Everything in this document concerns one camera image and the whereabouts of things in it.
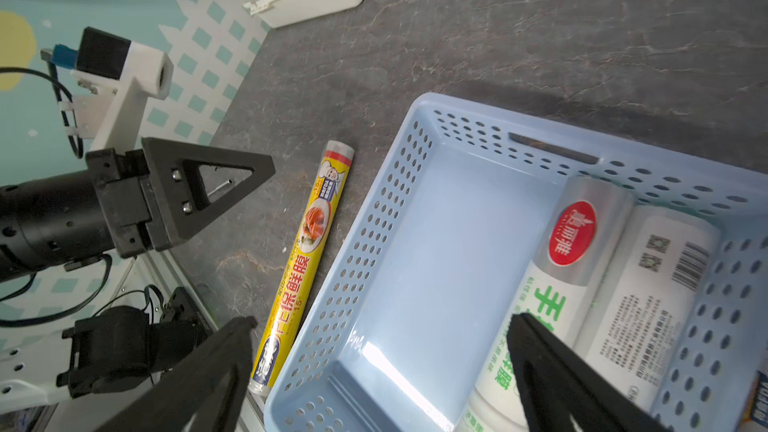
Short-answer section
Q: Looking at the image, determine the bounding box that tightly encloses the white green plastic wrap roll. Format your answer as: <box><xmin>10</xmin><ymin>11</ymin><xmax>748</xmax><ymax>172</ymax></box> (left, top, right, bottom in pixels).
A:
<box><xmin>574</xmin><ymin>205</ymin><xmax>721</xmax><ymax>411</ymax></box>

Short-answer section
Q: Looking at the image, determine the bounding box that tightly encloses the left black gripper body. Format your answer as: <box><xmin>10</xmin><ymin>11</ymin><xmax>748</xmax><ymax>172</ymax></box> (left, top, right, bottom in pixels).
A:
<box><xmin>1</xmin><ymin>149</ymin><xmax>150</xmax><ymax>282</ymax></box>

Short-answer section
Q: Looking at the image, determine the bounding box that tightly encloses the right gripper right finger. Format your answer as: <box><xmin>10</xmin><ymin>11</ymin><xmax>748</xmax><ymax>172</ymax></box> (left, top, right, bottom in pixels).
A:
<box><xmin>506</xmin><ymin>313</ymin><xmax>663</xmax><ymax>431</ymax></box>

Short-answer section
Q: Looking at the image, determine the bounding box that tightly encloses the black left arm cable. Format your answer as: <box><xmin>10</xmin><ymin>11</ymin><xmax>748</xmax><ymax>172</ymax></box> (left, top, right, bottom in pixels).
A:
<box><xmin>0</xmin><ymin>65</ymin><xmax>115</xmax><ymax>328</ymax></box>

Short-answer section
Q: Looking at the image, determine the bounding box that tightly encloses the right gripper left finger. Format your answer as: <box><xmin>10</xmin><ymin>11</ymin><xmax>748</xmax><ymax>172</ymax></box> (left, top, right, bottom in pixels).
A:
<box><xmin>98</xmin><ymin>316</ymin><xmax>257</xmax><ymax>432</ymax></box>

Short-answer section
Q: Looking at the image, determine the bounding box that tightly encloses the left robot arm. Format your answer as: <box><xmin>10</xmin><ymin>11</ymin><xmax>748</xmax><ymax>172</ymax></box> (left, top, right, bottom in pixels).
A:
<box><xmin>1</xmin><ymin>138</ymin><xmax>275</xmax><ymax>398</ymax></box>

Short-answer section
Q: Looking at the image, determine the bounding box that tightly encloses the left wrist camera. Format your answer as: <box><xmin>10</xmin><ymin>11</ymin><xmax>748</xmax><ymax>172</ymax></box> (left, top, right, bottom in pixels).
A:
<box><xmin>40</xmin><ymin>27</ymin><xmax>174</xmax><ymax>153</ymax></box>

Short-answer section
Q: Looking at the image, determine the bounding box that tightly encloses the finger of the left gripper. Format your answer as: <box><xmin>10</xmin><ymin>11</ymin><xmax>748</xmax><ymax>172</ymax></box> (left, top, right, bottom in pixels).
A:
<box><xmin>141</xmin><ymin>138</ymin><xmax>275</xmax><ymax>251</ymax></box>

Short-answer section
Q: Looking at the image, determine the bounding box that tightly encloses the light blue plastic basket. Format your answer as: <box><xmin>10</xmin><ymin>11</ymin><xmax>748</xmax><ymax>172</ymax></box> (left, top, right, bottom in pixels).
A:
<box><xmin>263</xmin><ymin>93</ymin><xmax>767</xmax><ymax>431</ymax></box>

